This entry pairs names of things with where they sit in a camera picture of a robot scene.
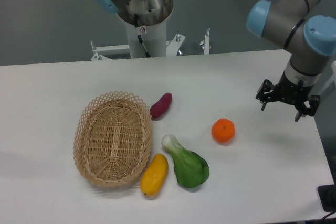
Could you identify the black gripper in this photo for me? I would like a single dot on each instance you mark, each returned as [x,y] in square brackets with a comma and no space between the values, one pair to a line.
[293,90]

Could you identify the orange fruit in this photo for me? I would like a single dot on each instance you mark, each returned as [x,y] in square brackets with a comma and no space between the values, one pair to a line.
[223,130]

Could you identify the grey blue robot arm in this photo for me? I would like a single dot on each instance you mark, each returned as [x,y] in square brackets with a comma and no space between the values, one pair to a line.
[309,40]

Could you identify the black device at table edge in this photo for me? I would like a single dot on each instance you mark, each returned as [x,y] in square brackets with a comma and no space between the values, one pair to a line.
[327,197]

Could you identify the green bok choy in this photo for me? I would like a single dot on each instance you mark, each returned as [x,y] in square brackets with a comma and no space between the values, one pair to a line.
[191,170]

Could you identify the purple sweet potato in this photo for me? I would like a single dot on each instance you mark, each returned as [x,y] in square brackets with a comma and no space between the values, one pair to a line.
[161,106]

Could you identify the yellow mango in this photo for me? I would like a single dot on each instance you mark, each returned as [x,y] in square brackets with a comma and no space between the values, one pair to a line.
[154,177]

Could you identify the woven wicker basket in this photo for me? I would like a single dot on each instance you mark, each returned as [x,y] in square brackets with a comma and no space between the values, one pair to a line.
[113,139]

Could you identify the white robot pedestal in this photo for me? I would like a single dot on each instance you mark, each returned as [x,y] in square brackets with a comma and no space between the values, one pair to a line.
[145,24]

